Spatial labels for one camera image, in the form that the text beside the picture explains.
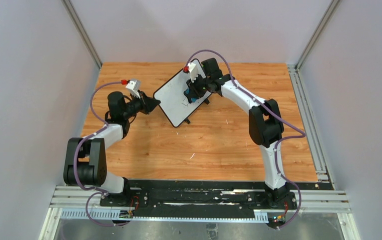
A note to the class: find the metal whiteboard stand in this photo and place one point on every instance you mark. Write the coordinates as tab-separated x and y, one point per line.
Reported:
206	101

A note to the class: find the left corner aluminium post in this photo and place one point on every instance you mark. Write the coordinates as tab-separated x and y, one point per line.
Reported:
71	11

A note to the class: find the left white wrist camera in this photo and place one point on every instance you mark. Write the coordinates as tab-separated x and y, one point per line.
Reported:
133	86

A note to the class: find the corner aluminium post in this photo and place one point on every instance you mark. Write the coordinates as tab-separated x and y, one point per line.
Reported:
317	33
71	11

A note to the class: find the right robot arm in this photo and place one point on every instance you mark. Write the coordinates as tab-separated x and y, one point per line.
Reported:
265	122

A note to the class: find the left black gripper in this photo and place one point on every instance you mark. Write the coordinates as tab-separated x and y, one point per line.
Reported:
142	103

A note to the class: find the right corner aluminium post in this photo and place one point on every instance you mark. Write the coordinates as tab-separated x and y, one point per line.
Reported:
317	33

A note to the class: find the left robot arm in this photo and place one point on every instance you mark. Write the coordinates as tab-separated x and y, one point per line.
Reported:
86	162

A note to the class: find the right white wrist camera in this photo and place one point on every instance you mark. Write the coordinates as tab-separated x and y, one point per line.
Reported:
192	70

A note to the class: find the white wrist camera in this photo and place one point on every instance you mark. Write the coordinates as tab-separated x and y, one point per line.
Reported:
192	70
133	86

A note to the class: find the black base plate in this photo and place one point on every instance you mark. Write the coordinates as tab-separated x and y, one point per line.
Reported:
205	199

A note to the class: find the black framed whiteboard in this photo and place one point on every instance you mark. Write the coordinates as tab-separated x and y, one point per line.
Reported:
174	104

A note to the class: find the blue and black eraser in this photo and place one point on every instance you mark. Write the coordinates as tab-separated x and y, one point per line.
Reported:
191	95

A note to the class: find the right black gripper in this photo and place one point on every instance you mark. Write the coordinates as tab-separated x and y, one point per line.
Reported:
198	88

